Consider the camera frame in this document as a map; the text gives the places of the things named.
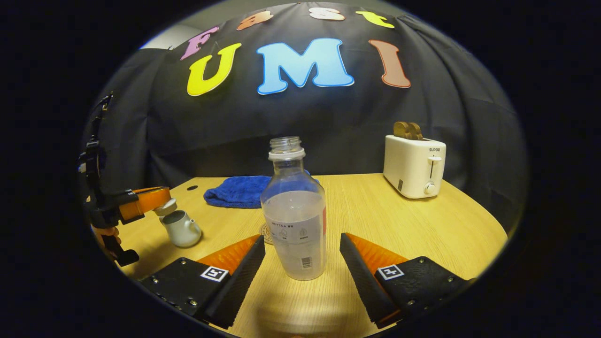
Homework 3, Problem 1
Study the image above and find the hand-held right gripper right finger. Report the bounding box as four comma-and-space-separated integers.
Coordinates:
339, 232, 477, 329

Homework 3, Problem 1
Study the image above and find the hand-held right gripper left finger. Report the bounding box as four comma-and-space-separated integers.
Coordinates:
140, 234, 266, 330

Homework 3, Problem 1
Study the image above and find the white ceramic teacup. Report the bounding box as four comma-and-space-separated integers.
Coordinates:
162, 210, 202, 248

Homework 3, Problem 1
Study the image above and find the clear plastic water bottle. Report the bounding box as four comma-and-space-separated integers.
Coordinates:
261, 136, 327, 281

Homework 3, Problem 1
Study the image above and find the blue towel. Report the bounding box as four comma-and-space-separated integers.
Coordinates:
203, 171, 321, 209

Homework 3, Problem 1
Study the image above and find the white toaster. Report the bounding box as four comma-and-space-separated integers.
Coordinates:
383, 134, 447, 200

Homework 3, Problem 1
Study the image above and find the black backdrop cloth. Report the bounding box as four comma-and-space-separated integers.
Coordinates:
80, 2, 529, 235

